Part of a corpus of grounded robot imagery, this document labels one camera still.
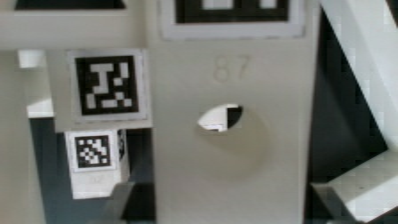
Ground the white chair seat part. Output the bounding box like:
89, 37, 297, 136
16, 49, 55, 118

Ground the white chair back part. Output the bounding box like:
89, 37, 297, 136
0, 0, 398, 224

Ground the white chair leg with tag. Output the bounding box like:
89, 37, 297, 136
64, 129, 130, 200

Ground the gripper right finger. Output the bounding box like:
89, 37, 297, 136
311, 183, 363, 224

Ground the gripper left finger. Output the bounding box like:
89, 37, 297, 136
87, 182, 135, 224

